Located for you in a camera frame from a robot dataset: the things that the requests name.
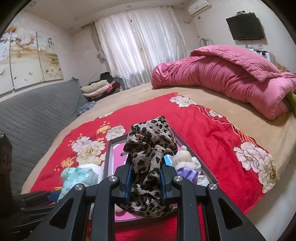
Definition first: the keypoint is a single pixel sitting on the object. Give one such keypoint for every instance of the white floral scrunchie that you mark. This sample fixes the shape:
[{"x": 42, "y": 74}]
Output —
[{"x": 199, "y": 178}]

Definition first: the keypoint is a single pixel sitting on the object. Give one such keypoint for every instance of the leopard print scrunchie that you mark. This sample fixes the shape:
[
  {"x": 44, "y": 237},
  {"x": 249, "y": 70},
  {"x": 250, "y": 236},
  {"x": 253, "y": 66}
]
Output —
[{"x": 147, "y": 143}]

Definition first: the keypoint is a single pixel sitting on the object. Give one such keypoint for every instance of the white air conditioner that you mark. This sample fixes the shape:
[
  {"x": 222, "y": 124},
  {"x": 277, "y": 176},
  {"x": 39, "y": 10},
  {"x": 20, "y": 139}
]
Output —
[{"x": 197, "y": 6}]

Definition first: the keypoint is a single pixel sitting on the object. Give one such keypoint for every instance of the blue patterned cloth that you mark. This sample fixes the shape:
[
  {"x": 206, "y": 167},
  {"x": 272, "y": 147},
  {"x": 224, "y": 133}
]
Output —
[{"x": 86, "y": 107}]

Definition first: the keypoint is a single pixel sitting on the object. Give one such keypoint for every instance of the white sheer curtain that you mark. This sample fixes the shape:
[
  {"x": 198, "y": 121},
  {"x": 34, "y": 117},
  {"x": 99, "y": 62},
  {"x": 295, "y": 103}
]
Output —
[{"x": 134, "y": 42}]

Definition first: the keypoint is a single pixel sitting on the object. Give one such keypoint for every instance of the black wall television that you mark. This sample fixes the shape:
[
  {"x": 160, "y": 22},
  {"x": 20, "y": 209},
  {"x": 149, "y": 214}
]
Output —
[{"x": 245, "y": 26}]

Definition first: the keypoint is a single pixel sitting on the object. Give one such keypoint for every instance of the stack of folded clothes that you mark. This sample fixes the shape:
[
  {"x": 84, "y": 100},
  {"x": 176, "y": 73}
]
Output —
[{"x": 105, "y": 86}]

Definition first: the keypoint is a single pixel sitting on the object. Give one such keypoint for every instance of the pink rolled duvet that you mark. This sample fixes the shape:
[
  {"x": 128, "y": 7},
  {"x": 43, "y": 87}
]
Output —
[{"x": 238, "y": 73}]

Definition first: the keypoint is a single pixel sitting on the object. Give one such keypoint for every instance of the plush bear purple dress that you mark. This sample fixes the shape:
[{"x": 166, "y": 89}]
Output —
[{"x": 182, "y": 162}]

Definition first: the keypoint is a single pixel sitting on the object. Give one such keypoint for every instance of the pink and blue book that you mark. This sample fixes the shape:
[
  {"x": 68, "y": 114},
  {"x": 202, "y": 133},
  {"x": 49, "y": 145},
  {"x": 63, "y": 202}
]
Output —
[{"x": 118, "y": 158}]

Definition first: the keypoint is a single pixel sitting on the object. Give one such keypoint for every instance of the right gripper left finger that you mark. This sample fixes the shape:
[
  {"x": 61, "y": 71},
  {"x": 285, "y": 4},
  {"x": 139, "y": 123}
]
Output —
[{"x": 124, "y": 174}]

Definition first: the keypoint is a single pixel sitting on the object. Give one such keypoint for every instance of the floral wall painting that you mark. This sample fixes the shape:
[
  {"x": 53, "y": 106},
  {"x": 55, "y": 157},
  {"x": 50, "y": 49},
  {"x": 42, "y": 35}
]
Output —
[{"x": 27, "y": 58}]

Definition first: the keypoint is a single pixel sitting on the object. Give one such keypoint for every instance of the grey quilted headboard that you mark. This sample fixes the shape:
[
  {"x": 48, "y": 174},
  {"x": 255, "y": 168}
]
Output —
[{"x": 33, "y": 119}]

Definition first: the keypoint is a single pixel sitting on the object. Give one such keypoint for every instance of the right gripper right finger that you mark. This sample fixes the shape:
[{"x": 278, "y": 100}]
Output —
[{"x": 167, "y": 173}]

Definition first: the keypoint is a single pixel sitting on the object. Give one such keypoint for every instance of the red floral blanket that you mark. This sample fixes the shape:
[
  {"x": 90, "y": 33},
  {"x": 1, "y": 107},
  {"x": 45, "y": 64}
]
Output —
[{"x": 244, "y": 170}]

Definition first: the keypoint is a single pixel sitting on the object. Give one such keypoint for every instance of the white paper towel roll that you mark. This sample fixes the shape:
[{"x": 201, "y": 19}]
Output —
[{"x": 97, "y": 169}]

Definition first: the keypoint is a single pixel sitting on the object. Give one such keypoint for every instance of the green cloth under duvet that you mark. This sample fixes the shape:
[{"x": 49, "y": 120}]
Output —
[{"x": 290, "y": 101}]

